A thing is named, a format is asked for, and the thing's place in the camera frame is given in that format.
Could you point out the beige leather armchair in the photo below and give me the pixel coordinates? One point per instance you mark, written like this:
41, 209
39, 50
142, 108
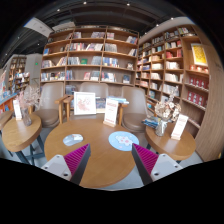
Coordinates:
136, 111
50, 110
101, 91

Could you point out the far left wooden bookshelf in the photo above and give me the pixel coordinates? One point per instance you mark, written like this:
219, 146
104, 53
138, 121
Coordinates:
19, 79

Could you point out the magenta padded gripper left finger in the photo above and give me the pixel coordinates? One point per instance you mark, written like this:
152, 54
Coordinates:
70, 167

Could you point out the left dried flower vase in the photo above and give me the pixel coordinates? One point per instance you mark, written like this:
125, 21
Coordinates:
28, 98

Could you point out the yellow framed poster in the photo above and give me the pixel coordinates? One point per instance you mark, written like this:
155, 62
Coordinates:
199, 56

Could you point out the central wooden bookshelf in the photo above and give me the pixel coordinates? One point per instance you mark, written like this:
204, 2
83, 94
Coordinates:
91, 53

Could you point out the table standing sign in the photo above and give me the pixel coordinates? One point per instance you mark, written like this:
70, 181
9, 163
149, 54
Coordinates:
17, 110
179, 127

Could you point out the left oval wooden side table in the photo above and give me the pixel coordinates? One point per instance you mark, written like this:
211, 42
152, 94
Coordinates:
18, 138

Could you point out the stack of books on chair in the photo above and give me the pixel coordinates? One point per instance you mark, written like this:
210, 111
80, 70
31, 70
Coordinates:
151, 121

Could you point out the light blue round mouse pad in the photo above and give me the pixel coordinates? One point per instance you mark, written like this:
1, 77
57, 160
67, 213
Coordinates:
122, 140

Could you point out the middle beige leather armchair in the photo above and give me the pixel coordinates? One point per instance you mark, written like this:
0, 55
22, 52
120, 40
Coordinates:
101, 91

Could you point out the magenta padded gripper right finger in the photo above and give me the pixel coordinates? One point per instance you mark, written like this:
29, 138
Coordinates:
151, 166

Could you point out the left beige leather armchair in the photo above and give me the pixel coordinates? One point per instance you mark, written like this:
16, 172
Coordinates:
50, 110

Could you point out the right table standing sign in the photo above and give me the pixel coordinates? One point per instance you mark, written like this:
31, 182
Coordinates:
179, 127

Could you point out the dried flower vase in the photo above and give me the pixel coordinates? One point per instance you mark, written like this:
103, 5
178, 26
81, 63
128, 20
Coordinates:
28, 98
166, 111

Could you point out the white red standing sign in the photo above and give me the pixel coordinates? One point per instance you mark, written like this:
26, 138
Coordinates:
110, 112

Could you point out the right round wooden side table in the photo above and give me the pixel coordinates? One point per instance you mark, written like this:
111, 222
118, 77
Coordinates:
176, 149

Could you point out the left table standing sign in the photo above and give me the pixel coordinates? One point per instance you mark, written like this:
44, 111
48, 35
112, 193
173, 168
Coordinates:
17, 110

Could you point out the right wooden bookshelf wall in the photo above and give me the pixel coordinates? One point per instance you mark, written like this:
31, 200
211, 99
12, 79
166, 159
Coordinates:
166, 63

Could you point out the right dried flower vase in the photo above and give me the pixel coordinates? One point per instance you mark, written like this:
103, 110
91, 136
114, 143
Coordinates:
166, 111

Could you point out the round wooden centre table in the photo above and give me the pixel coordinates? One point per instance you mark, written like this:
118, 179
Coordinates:
106, 165

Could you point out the framed floral picture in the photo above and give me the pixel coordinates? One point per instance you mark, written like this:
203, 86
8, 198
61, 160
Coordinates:
84, 103

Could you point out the right beige leather armchair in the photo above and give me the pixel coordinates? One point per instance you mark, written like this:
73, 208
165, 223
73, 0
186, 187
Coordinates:
136, 111

